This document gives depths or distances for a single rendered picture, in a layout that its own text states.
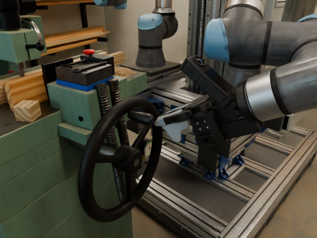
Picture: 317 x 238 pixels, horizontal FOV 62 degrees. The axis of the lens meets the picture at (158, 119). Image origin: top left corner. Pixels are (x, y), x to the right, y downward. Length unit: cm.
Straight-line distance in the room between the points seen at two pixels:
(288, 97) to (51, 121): 50
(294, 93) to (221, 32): 17
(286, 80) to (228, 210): 103
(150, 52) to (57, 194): 79
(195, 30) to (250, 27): 75
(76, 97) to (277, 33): 42
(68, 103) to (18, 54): 17
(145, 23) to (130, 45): 329
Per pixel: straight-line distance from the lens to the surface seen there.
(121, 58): 106
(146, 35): 128
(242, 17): 51
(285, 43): 49
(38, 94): 73
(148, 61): 129
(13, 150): 63
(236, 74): 101
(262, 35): 49
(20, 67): 78
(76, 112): 63
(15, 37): 72
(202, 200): 140
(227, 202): 142
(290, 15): 92
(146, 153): 93
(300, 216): 179
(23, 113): 64
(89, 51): 68
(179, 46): 412
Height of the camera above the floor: 116
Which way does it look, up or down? 26 degrees down
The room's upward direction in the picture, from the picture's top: straight up
